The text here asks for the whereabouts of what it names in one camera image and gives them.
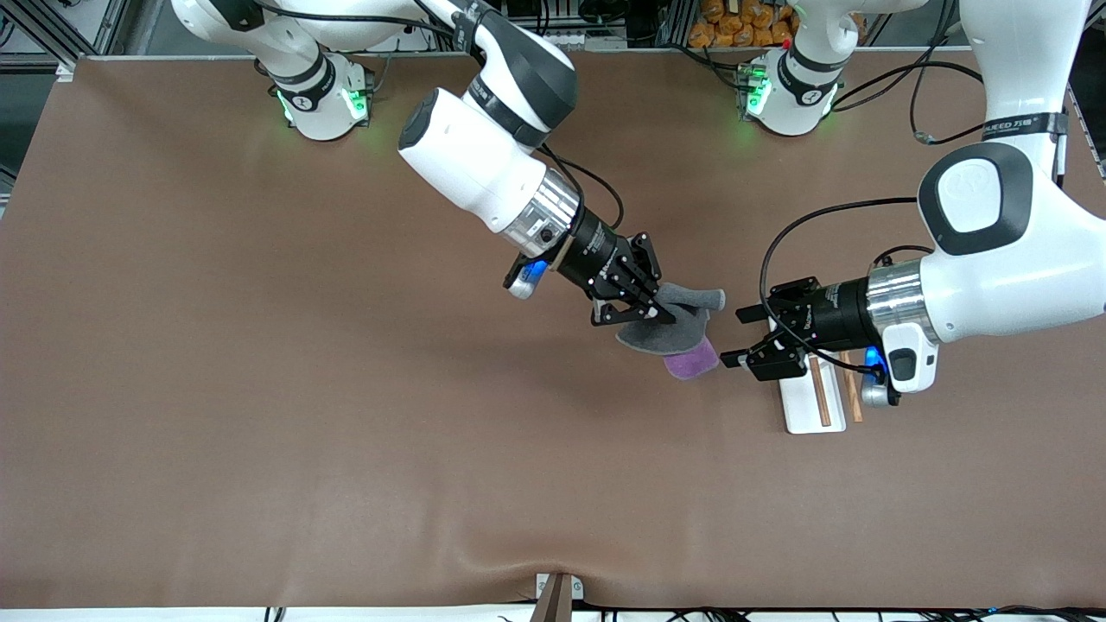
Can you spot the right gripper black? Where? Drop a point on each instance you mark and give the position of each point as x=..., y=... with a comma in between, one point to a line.
x=596, y=254

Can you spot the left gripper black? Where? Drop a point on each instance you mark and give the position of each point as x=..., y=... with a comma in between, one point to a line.
x=831, y=313

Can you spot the grey and purple towel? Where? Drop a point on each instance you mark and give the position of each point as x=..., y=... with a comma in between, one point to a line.
x=674, y=337

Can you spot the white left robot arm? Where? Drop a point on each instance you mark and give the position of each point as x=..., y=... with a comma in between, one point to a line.
x=1011, y=268

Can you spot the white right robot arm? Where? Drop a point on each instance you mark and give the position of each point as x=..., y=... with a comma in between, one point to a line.
x=467, y=164

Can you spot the white rack base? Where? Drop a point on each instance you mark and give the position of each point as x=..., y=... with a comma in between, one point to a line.
x=799, y=406

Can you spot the wooden rack rod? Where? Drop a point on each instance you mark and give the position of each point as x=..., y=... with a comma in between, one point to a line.
x=852, y=399
x=821, y=397

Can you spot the white socket box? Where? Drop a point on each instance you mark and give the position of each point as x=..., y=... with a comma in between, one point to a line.
x=600, y=40

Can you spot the orange packaged goods pile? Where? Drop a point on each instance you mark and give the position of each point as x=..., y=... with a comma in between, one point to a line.
x=734, y=26

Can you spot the brown table mat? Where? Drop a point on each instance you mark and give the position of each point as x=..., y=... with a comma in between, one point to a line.
x=346, y=389

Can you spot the metal table clamp bracket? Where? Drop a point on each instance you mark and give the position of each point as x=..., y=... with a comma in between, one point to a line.
x=557, y=600

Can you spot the aluminium frame profile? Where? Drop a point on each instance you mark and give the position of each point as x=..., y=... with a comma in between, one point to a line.
x=52, y=26

